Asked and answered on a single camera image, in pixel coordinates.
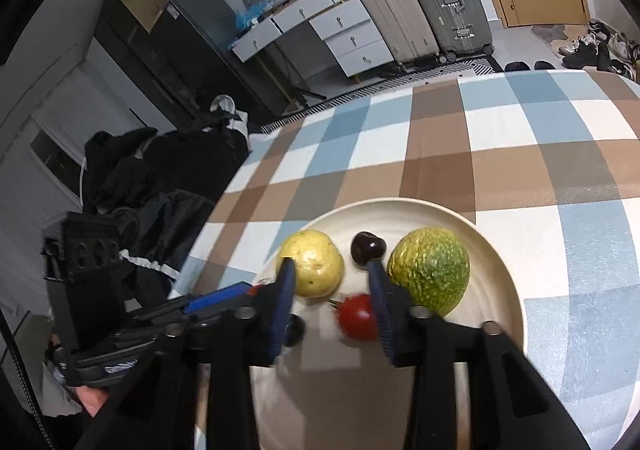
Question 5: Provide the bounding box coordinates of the red tomato with stem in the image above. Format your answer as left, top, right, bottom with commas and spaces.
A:
329, 294, 378, 342

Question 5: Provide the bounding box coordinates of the person left hand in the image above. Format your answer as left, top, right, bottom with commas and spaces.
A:
75, 385, 110, 418

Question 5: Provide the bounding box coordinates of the yellow guava fruit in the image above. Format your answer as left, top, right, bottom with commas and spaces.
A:
276, 229, 345, 300

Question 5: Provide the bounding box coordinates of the black clothes pile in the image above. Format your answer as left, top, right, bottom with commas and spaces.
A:
80, 95, 250, 307

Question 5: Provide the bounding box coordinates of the beige round plate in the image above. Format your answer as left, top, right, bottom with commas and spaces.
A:
252, 198, 527, 449

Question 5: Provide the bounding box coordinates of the green yellow bumpy fruit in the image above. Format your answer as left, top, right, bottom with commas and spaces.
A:
386, 227, 471, 317

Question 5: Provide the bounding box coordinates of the dark cherry front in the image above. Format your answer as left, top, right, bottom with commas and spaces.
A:
350, 231, 387, 267

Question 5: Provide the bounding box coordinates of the black cabinet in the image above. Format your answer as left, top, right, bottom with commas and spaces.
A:
88, 0, 288, 130

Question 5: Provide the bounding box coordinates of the checkered tablecloth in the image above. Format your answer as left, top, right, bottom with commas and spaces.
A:
175, 70, 639, 449

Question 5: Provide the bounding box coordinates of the white drawer desk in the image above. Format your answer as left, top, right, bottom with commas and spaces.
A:
231, 0, 394, 77

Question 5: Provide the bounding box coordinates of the beige suitcase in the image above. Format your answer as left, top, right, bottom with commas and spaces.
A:
361, 0, 439, 63

